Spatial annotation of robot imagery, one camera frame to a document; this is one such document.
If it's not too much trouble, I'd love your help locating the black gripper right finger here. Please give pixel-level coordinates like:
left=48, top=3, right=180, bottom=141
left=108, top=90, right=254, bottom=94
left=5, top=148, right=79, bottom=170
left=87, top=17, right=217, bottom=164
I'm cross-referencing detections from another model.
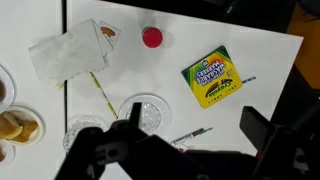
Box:
left=239, top=105, right=316, bottom=180

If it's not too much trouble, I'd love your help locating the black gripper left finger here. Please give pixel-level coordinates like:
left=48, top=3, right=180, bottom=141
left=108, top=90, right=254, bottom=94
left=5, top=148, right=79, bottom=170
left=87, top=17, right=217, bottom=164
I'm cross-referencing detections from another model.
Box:
left=54, top=101, right=151, bottom=180

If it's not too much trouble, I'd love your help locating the clear glass bowl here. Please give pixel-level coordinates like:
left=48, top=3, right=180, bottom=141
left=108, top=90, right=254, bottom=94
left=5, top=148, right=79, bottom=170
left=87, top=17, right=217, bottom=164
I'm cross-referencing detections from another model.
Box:
left=63, top=114, right=111, bottom=154

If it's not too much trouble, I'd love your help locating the clear glass lid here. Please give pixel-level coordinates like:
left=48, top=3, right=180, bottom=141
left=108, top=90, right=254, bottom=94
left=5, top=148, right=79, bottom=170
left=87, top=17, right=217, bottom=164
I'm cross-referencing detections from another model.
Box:
left=125, top=102, right=163, bottom=134

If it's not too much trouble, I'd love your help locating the thin yellow striped pencil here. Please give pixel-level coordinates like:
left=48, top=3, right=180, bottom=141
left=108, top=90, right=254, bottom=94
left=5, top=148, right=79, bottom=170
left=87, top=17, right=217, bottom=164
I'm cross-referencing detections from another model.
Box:
left=89, top=71, right=119, bottom=120

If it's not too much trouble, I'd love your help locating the blue marker pen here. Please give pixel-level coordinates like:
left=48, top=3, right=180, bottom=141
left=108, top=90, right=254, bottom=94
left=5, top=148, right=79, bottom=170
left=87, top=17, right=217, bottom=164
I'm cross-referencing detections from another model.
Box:
left=242, top=76, right=257, bottom=84

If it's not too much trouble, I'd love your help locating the small golden bread roll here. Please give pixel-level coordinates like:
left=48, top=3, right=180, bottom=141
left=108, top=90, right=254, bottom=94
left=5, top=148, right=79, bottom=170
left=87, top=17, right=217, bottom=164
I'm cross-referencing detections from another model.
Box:
left=13, top=119, right=40, bottom=144

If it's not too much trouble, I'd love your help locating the white plate with rolls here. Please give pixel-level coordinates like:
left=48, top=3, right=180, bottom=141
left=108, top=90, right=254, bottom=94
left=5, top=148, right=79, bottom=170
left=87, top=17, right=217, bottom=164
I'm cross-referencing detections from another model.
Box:
left=0, top=105, right=45, bottom=147

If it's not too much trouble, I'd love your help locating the green white marker pen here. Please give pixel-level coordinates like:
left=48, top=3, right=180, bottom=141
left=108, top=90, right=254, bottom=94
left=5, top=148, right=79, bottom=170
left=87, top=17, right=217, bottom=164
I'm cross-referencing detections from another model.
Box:
left=169, top=126, right=214, bottom=147

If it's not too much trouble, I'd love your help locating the yellow green Crayola marker box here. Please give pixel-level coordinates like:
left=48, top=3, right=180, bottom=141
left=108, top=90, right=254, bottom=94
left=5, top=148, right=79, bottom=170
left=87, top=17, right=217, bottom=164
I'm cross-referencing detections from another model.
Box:
left=180, top=45, right=243, bottom=110

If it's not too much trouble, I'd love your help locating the white plate with braided bread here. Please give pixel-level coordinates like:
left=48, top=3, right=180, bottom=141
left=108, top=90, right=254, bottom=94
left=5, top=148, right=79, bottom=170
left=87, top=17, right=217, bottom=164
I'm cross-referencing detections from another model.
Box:
left=0, top=140, right=16, bottom=167

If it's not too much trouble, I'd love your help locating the large golden bread roll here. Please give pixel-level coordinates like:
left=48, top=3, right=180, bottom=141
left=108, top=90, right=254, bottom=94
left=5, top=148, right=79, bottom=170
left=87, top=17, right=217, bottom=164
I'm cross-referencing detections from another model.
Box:
left=0, top=111, right=24, bottom=140

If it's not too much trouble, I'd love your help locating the white paper napkin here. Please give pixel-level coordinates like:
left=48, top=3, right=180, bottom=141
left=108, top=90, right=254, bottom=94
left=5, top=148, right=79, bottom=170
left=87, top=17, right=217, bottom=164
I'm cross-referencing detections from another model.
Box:
left=28, top=19, right=114, bottom=84

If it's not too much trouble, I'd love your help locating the white plate with brown pastry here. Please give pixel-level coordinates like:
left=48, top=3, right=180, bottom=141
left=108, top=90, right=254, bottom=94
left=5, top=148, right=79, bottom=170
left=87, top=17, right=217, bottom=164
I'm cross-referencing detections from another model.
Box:
left=0, top=64, right=16, bottom=108

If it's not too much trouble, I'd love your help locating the brown chocolate pastry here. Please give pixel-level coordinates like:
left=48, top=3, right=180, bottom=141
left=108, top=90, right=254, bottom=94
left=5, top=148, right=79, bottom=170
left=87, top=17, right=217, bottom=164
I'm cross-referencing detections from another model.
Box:
left=0, top=79, right=7, bottom=103

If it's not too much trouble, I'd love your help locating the small white picture card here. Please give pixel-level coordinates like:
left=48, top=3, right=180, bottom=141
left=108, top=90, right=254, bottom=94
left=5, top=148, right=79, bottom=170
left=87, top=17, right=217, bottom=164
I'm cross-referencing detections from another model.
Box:
left=98, top=20, right=122, bottom=48

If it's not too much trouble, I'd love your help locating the red-lidded sprinkle jar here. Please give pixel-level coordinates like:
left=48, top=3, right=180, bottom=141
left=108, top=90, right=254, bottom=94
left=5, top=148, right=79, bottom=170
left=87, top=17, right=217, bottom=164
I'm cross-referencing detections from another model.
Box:
left=140, top=25, right=165, bottom=50

